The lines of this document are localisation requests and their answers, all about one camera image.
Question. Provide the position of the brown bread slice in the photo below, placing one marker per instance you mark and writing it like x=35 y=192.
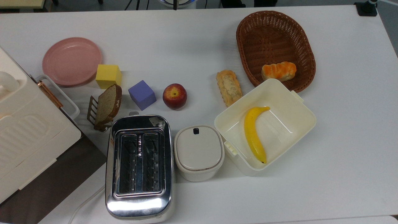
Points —
x=107 y=104

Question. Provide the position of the purple foam cube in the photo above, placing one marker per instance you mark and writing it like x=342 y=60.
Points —
x=141 y=95

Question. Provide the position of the red apple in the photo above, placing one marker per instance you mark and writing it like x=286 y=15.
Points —
x=174 y=96

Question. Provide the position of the brown wicker basket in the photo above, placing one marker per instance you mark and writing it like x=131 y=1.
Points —
x=267 y=34

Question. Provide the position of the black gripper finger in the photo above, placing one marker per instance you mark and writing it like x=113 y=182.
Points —
x=175 y=4

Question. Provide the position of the long crusty pastry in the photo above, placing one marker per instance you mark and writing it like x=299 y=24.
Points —
x=229 y=87

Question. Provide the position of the large cream storage box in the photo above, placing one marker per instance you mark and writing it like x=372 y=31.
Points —
x=28 y=133

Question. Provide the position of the pink round plate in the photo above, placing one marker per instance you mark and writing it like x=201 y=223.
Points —
x=70 y=60

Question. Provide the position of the copper latch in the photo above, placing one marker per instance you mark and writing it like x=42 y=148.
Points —
x=49 y=94

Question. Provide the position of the yellow foam cube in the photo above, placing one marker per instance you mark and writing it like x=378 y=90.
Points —
x=107 y=74

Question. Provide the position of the cream plastic open container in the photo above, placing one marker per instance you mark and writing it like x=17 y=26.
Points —
x=289 y=124

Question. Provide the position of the black tripod legs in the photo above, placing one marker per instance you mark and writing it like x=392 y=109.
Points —
x=129 y=4

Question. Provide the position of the pale yellow side table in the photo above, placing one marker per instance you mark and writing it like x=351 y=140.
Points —
x=18 y=3

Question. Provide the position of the metal toast rack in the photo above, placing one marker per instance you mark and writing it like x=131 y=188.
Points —
x=91 y=109

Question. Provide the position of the chrome two-slot toaster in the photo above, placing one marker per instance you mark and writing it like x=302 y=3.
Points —
x=140 y=205

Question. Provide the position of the orange glazed bread roll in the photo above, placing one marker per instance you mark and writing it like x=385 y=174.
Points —
x=279 y=71

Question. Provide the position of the yellow banana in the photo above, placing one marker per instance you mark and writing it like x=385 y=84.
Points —
x=252 y=133

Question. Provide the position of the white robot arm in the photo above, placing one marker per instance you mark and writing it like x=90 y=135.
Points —
x=186 y=2

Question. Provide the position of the black camera stand base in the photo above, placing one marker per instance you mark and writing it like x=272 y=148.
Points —
x=366 y=9

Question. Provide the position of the small white lidded bin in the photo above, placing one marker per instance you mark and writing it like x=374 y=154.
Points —
x=199 y=152

